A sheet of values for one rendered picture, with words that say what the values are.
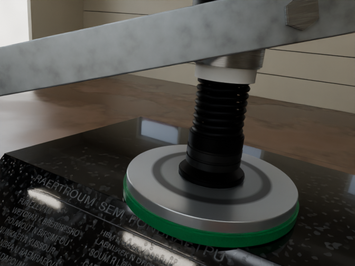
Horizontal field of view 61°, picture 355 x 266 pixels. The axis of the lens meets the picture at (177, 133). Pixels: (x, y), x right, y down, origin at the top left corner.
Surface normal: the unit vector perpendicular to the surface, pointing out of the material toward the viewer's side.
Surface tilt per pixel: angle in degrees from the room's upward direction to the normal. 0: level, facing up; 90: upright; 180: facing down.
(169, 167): 0
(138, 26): 90
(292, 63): 90
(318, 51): 90
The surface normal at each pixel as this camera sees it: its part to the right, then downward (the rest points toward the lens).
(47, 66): -0.15, 0.29
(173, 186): 0.10, -0.95
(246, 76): 0.51, 0.30
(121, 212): -0.26, -0.52
